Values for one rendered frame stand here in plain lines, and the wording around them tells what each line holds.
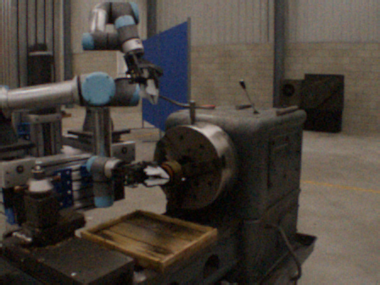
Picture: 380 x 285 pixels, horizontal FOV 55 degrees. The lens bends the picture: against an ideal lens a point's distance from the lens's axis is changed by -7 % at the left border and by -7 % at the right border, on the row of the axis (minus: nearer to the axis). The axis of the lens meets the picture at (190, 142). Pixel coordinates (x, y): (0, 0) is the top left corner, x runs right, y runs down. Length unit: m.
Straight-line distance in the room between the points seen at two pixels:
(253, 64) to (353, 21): 3.29
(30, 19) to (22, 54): 0.16
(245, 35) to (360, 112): 4.25
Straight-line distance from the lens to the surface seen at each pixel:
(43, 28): 1.88
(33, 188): 1.05
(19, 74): 1.83
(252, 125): 1.45
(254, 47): 12.19
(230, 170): 1.38
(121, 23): 1.52
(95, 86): 1.37
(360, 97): 11.21
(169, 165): 1.32
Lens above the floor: 1.42
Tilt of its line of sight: 10 degrees down
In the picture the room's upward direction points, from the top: straight up
